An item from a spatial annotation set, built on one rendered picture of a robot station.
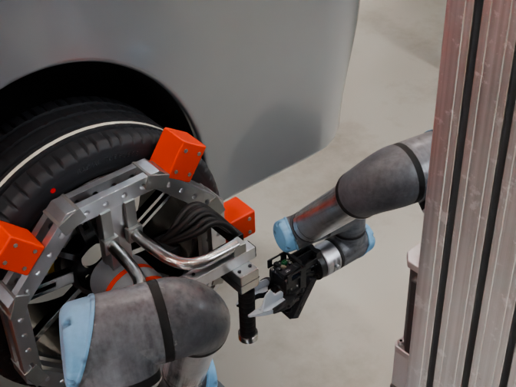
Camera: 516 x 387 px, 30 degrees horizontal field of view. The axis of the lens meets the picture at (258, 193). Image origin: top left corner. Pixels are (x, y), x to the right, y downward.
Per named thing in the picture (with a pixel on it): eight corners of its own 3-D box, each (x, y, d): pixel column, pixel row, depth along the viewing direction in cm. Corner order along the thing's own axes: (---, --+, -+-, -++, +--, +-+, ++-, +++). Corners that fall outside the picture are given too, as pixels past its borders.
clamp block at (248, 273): (233, 263, 210) (233, 245, 207) (259, 285, 204) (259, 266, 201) (215, 273, 207) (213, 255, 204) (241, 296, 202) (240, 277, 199)
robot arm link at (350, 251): (355, 211, 224) (353, 239, 229) (319, 230, 218) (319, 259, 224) (378, 227, 219) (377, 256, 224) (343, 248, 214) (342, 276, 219)
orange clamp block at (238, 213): (207, 233, 232) (236, 217, 236) (227, 249, 227) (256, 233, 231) (206, 210, 227) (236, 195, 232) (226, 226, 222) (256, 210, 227)
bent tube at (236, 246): (192, 208, 213) (189, 169, 207) (246, 252, 201) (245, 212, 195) (125, 242, 205) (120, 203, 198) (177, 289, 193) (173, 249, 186)
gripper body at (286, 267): (263, 260, 210) (305, 237, 216) (264, 289, 215) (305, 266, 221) (286, 279, 205) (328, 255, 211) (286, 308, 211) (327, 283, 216)
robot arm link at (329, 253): (319, 259, 223) (343, 277, 218) (304, 267, 221) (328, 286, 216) (319, 234, 219) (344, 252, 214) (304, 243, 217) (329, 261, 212)
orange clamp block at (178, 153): (170, 167, 213) (186, 131, 211) (190, 183, 208) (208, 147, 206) (147, 163, 208) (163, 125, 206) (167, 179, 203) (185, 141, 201)
